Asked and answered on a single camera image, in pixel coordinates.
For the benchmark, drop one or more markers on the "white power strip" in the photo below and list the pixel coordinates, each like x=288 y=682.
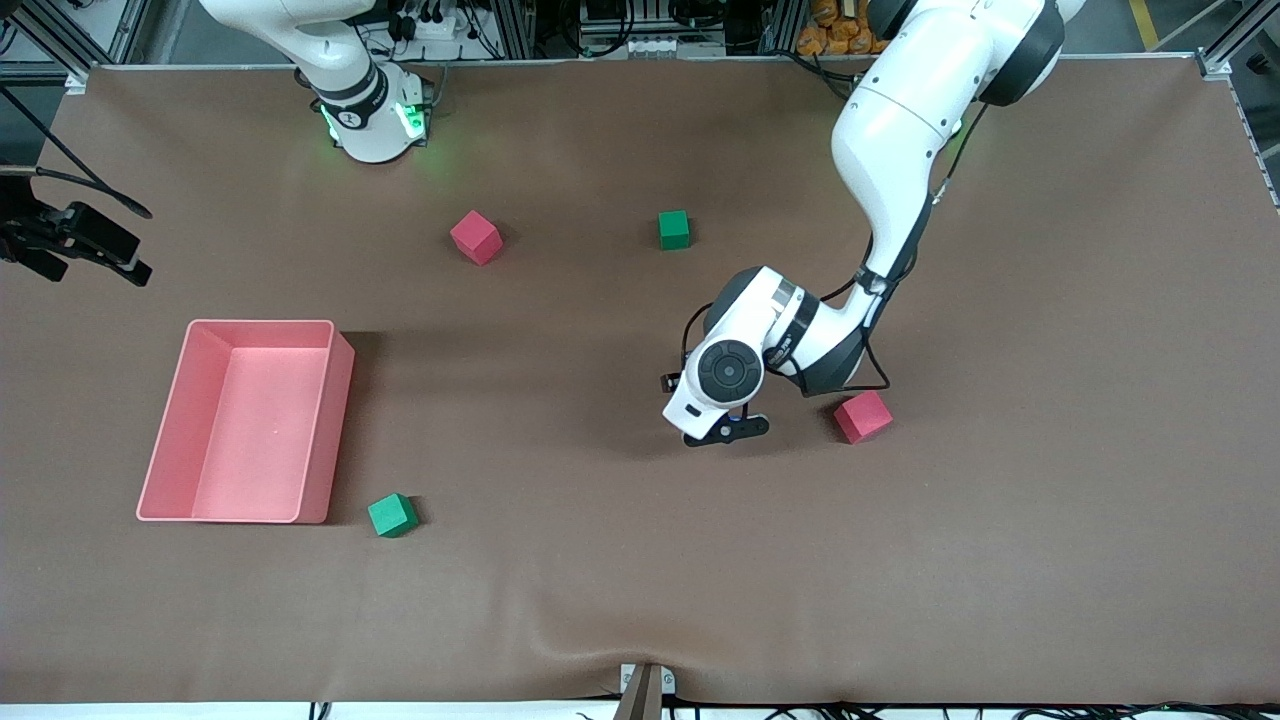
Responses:
x=650 y=46

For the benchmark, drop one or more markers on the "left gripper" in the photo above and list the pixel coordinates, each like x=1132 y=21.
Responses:
x=665 y=382

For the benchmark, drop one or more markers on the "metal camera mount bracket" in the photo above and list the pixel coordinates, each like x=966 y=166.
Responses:
x=645 y=690

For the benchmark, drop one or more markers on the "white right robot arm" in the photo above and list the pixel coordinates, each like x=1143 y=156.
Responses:
x=365 y=130

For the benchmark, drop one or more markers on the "aluminium frame post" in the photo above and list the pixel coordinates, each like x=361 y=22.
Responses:
x=1235 y=40
x=60 y=30

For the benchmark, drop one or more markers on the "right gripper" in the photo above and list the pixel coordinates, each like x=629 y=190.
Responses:
x=28 y=236

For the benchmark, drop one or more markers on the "pile of orange objects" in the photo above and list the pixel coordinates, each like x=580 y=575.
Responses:
x=835 y=25

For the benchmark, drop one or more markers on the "green cube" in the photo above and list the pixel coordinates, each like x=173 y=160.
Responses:
x=673 y=229
x=390 y=515

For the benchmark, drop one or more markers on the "pink plastic tray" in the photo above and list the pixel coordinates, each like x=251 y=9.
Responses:
x=250 y=430

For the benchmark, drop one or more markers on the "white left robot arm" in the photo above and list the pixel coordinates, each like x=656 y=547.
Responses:
x=900 y=130

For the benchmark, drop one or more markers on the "brown table cover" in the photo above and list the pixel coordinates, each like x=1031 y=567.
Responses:
x=600 y=560

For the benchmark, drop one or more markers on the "pink cube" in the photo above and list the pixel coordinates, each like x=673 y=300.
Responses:
x=862 y=416
x=474 y=237

